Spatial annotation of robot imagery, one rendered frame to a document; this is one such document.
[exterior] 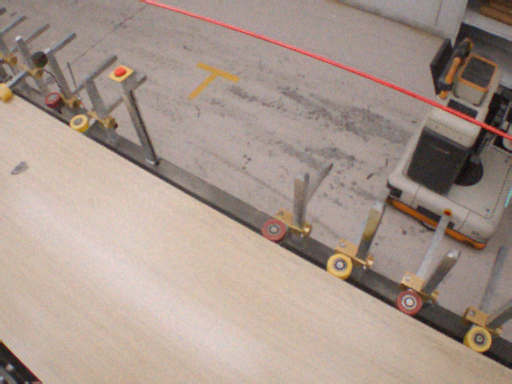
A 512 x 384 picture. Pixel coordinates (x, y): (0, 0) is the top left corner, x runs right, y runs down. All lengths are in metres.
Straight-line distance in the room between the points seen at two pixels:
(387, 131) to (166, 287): 2.03
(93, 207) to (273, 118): 1.69
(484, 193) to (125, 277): 1.90
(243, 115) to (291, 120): 0.34
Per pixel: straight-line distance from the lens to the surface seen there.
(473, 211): 2.45
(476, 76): 2.16
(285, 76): 3.33
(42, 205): 1.77
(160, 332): 1.38
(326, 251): 1.66
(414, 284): 1.51
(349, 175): 2.73
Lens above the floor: 2.19
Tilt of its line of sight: 56 degrees down
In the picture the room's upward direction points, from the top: 6 degrees counter-clockwise
